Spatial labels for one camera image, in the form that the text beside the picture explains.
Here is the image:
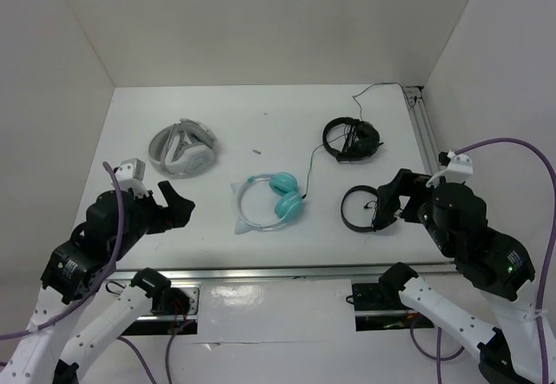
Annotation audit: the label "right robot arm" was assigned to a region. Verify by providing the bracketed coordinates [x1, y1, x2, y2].
[377, 169, 555, 383]

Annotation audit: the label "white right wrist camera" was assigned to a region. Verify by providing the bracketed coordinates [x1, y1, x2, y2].
[426, 150, 473, 188]

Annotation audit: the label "black headset with microphone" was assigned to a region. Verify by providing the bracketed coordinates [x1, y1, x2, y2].
[322, 116, 383, 162]

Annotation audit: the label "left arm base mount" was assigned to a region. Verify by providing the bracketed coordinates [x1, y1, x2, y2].
[122, 287, 200, 337]

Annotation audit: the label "grey white gaming headset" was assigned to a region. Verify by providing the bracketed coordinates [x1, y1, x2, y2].
[148, 119, 217, 177]

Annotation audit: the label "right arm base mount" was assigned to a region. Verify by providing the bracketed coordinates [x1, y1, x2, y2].
[345, 282, 433, 332]

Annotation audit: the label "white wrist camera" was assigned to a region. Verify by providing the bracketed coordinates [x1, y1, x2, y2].
[426, 150, 473, 188]
[115, 158, 148, 198]

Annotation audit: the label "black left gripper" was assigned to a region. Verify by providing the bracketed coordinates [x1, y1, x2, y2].
[112, 179, 195, 257]

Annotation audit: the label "black slim headphones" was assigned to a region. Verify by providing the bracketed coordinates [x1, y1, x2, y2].
[341, 185, 381, 234]

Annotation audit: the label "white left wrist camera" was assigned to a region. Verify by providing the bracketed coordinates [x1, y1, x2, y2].
[115, 158, 148, 198]

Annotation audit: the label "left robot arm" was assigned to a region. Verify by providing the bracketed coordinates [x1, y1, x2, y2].
[1, 182, 195, 383]

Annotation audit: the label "black headphone audio cable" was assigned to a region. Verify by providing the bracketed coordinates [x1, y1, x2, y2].
[301, 81, 419, 199]

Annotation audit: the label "aluminium rail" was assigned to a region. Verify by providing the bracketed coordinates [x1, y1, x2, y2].
[403, 86, 440, 174]
[103, 262, 457, 285]

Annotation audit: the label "teal cat-ear headphones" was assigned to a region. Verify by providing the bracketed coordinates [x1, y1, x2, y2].
[230, 172, 304, 235]

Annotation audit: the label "aluminium right side rail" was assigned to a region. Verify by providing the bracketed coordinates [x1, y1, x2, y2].
[403, 86, 440, 174]

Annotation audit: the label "aluminium front rail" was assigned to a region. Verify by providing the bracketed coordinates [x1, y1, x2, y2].
[103, 262, 457, 285]

